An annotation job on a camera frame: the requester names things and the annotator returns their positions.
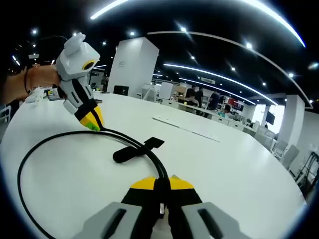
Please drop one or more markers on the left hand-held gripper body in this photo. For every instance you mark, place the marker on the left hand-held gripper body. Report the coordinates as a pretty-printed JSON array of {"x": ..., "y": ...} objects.
[{"x": 74, "y": 59}]

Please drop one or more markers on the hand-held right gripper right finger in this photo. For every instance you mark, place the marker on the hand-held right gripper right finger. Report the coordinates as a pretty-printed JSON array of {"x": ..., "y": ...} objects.
[{"x": 184, "y": 214}]

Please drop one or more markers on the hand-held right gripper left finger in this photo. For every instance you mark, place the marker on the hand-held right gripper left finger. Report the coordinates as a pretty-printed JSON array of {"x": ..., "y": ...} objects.
[{"x": 139, "y": 214}]

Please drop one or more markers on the person's left hand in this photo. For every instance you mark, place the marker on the person's left hand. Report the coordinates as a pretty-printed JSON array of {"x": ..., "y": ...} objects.
[{"x": 45, "y": 77}]

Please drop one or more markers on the black monitor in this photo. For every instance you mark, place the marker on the black monitor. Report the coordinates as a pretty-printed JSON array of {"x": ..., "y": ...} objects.
[{"x": 120, "y": 90}]

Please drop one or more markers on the white office chair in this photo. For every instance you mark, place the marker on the white office chair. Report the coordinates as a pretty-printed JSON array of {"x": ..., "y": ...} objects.
[
  {"x": 291, "y": 155},
  {"x": 279, "y": 147},
  {"x": 148, "y": 92}
]

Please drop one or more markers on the ceiling air vent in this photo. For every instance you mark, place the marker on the ceiling air vent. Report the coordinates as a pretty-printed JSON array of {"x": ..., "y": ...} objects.
[{"x": 208, "y": 80}]

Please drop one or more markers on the black metal stand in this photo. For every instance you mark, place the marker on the black metal stand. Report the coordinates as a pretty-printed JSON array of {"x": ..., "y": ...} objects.
[{"x": 310, "y": 171}]

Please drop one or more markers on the long curved ceiling light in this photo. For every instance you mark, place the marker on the long curved ceiling light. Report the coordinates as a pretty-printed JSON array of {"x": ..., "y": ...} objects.
[{"x": 281, "y": 18}]

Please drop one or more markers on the black wall television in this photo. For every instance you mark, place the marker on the black wall television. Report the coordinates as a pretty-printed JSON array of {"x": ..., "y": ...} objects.
[{"x": 271, "y": 117}]

